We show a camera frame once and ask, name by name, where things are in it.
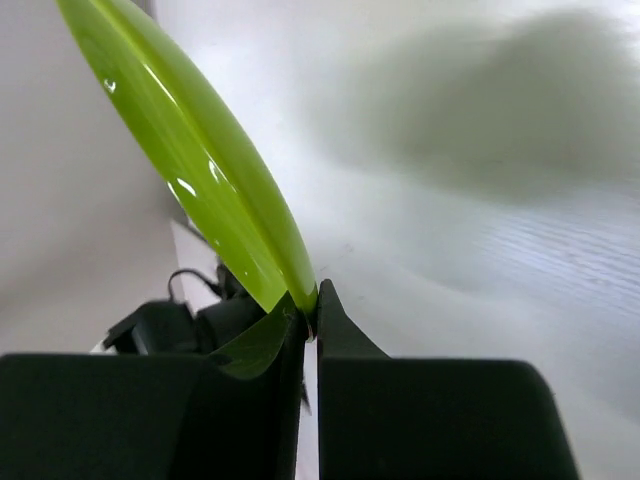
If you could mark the green plastic plate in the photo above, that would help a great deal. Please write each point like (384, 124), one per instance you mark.
(198, 147)

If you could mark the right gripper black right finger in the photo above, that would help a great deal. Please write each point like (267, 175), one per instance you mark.
(382, 417)

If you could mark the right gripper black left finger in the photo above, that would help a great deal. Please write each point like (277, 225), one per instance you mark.
(232, 414)

